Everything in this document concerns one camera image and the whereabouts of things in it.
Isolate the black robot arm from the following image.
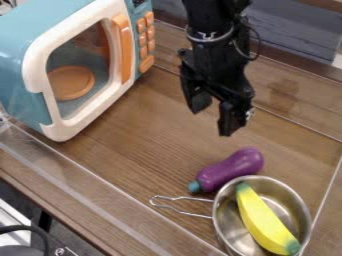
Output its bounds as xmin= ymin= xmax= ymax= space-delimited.
xmin=177 ymin=0 xmax=255 ymax=136

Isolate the black cable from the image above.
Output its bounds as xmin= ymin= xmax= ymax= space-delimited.
xmin=0 ymin=224 xmax=49 ymax=256

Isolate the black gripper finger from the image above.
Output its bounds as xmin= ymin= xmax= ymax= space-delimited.
xmin=180 ymin=73 xmax=212 ymax=114
xmin=217 ymin=101 xmax=254 ymax=136

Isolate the silver pot with wire handle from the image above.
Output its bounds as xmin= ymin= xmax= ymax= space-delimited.
xmin=149 ymin=175 xmax=311 ymax=256

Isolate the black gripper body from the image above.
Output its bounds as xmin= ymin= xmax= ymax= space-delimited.
xmin=177 ymin=33 xmax=255 ymax=106

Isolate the blue toy microwave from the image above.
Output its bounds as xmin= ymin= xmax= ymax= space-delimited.
xmin=0 ymin=0 xmax=155 ymax=142

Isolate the orange microwave turntable plate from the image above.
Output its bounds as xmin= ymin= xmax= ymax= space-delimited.
xmin=48 ymin=65 xmax=95 ymax=101

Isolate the yellow toy banana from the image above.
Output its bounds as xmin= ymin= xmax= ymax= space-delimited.
xmin=235 ymin=182 xmax=300 ymax=256

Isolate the purple toy eggplant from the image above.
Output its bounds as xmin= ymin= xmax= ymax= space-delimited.
xmin=188 ymin=147 xmax=264 ymax=193

